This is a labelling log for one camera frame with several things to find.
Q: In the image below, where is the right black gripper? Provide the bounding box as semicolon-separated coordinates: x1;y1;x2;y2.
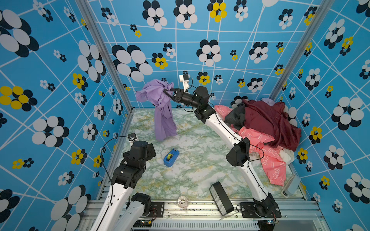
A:
166;89;203;112

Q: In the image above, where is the purple cloth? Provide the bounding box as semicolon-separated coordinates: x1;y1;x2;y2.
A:
136;80;177;141

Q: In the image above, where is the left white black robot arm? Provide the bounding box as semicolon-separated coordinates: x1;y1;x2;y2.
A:
91;141;156;231

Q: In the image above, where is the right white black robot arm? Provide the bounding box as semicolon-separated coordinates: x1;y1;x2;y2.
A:
163;87;281;218

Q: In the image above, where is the dark grey cloth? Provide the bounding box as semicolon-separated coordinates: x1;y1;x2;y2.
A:
224;104;246;130

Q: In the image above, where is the light lavender cloth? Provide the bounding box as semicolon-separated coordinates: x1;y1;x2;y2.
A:
261;98;276;106

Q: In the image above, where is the maroon cloth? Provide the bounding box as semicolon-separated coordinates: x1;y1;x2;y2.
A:
242;99;302;151

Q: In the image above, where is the pink printed cloth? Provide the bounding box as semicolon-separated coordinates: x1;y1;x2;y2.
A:
215;105;287;186

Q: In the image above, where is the blue tape dispenser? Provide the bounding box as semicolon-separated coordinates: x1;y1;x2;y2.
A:
163;149;180;167

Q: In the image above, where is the clear round lens knob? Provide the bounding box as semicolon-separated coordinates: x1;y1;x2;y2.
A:
177;195;188;208

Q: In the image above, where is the black rectangular light panel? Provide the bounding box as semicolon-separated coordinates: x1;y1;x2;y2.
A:
210;182;234;216

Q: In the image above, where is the grey small box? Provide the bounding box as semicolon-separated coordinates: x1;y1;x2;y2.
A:
280;175;301;198

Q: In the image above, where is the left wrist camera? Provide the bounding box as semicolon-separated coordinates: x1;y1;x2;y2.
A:
127;133;137;142

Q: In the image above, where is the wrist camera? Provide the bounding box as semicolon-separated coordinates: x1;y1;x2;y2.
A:
179;71;193;92
127;133;137;142

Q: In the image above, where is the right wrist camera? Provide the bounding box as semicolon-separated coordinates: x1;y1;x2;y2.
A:
179;71;193;92

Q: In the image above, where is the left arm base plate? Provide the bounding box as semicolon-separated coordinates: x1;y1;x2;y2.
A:
127;202;165;218

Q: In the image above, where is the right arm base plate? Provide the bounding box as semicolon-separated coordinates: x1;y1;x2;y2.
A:
240;200;282;219

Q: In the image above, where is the aluminium front rail frame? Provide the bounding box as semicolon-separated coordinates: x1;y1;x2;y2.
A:
77;198;330;231

